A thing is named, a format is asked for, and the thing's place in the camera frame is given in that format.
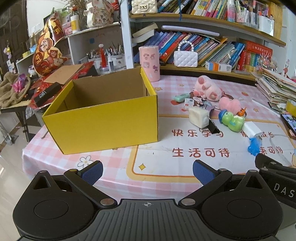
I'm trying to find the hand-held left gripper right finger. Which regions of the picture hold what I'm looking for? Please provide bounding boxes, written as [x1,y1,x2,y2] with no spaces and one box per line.
[179,160,266,207]

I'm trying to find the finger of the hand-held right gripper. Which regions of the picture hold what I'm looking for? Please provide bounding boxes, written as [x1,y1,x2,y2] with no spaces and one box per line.
[254,153,296,173]

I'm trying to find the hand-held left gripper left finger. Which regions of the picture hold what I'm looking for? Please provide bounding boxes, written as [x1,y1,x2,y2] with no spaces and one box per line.
[32,161,115,209]

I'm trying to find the white charger adapter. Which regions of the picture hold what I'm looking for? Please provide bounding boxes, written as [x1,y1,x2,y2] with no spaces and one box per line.
[242,122,263,139]

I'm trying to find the yellow cardboard box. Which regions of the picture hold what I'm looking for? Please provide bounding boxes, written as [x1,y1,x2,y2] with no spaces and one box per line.
[42,67,160,155]

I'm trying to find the green cartoon toy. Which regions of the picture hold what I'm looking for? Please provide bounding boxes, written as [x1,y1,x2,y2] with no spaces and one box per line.
[218,109,245,132]

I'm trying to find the cream white cube toy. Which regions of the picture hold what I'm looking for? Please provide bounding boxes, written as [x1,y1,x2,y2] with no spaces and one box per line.
[188,107,210,128]

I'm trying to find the blue crumpled wrapper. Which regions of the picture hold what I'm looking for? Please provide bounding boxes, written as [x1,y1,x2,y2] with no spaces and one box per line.
[247,137,263,156]

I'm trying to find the pink checked tablecloth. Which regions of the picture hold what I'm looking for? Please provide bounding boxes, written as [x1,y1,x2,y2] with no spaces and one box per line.
[22,74,296,200]

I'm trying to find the smartphone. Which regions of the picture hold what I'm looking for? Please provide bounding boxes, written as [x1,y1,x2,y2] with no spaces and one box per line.
[280,113,296,139]

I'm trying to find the black binder clip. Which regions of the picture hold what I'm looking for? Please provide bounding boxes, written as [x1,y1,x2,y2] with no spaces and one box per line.
[207,116,221,134]

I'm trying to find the pink heart plush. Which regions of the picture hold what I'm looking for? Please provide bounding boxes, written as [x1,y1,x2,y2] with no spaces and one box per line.
[218,97,242,115]

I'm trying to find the stack of booklets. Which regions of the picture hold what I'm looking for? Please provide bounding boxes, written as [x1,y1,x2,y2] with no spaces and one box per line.
[255,67,296,112]

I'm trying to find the mint green small toy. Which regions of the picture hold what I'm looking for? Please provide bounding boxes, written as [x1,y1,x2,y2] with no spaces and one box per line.
[174,94,190,103]

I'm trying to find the pink plush paw toy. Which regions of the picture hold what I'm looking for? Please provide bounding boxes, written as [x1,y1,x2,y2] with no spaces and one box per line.
[193,75,223,102]

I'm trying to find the black stand table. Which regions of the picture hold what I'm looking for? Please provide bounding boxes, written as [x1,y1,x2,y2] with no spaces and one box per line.
[0,102,35,142]

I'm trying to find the long black box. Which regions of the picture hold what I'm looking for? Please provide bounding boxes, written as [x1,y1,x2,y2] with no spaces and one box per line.
[34,82,61,103]

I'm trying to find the brown cardboard sheet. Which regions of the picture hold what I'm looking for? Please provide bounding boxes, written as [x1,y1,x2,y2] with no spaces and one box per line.
[43,64,86,85]

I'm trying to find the red gift wrapping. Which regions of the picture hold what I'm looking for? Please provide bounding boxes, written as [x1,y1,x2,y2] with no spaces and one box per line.
[28,61,97,112]

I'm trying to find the small white orange box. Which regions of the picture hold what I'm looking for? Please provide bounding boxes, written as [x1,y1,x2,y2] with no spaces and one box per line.
[205,61,232,72]

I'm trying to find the white pen holders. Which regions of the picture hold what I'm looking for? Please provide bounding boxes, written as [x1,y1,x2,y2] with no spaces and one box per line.
[87,42,125,70]

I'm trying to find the pink purple plastic bag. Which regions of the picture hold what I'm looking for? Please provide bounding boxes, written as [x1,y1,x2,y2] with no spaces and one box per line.
[11,74,28,92]

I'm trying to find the brown fleece blanket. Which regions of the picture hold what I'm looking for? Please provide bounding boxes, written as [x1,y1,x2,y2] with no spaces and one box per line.
[0,71,31,108]

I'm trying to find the pink cylindrical container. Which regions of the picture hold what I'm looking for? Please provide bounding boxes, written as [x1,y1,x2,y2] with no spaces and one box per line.
[138,46,160,82]

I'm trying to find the row of slanted books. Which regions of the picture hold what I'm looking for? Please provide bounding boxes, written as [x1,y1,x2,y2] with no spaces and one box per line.
[133,30,273,71]

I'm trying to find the red cartoon festive decoration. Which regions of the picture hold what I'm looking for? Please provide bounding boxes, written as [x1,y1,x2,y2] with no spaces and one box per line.
[32,30,67,77]

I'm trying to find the white shelf unit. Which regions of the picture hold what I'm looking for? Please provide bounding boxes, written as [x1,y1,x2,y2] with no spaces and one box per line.
[16,22,126,75]

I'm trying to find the rolled white paper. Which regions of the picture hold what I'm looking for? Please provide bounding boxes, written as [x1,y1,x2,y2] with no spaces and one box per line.
[162,24,220,37]

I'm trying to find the stack of lying books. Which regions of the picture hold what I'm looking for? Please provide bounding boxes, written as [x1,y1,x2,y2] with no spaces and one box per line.
[132,22,159,43]

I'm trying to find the white cup with yellow label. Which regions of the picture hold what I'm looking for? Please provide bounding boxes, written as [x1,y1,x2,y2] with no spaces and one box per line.
[70,15,80,33]

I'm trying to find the red gold festive sign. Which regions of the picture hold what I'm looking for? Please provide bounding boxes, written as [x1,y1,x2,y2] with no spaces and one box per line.
[44,11,65,42]

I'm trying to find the paper cartoon figure decoration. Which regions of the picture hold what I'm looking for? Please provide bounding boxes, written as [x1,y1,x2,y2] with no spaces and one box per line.
[83,0,114,28]

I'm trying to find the row of colourful books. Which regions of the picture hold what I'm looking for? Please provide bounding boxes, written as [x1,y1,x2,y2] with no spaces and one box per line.
[157,0,232,20]

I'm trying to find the dark wooden door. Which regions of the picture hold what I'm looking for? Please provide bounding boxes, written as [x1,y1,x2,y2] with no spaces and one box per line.
[0,0,30,77]

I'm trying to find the dried flowers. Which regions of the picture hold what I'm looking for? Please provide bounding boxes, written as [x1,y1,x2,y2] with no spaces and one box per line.
[67,0,88,12]

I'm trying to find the cream quilted handbag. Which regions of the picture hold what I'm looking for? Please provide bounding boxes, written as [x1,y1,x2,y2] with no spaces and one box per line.
[131,0,158,15]

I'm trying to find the white cable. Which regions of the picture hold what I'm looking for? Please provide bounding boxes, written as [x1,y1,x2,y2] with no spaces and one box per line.
[261,133,294,166]

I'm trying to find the cartoon figure keychain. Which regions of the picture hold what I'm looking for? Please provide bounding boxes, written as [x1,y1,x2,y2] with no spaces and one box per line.
[192,96,219,112]

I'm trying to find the white quilted pearl-handle handbag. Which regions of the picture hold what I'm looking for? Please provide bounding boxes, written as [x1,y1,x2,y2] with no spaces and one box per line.
[173,40,199,68]

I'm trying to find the white shelf post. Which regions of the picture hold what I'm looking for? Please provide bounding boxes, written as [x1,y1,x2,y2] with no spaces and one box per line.
[119,0,134,69]

